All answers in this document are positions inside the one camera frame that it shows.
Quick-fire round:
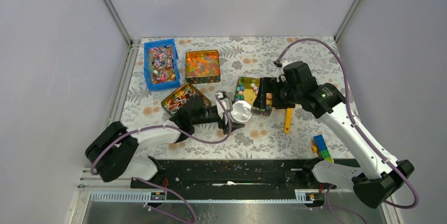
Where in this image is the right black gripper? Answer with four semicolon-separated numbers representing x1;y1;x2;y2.
252;76;302;109

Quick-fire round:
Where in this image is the white jar lid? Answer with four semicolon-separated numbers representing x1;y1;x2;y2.
231;100;252;123

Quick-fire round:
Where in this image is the orange plastic scoop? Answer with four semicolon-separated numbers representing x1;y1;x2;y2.
283;108;294;134

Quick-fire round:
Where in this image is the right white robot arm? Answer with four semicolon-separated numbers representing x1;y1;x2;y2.
254;61;414;208

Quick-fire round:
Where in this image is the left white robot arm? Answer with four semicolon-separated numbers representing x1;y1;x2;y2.
85;92;252;188

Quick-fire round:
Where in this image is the tin of star candies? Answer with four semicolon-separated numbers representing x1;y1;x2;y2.
234;77;273;116

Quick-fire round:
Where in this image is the floral table mat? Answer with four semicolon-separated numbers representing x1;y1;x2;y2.
121;36;352;160

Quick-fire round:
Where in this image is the tin of lollipops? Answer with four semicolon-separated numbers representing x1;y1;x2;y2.
161;83;211;116

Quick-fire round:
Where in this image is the tin of orange gummies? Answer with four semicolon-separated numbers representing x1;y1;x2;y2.
185;50;221;84

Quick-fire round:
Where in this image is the colourful toy block stack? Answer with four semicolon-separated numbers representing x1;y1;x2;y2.
311;134;334;163

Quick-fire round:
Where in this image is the blue plastic candy bin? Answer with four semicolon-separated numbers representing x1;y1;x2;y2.
143;38;181;92

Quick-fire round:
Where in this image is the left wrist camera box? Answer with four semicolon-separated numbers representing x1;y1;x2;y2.
215;92;233;122

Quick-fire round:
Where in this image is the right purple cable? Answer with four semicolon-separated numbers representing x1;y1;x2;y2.
274;38;420;224

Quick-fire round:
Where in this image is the purple cable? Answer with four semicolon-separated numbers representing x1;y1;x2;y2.
90;94;234;224
274;38;420;224

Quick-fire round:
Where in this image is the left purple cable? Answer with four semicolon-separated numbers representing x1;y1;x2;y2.
90;94;234;224

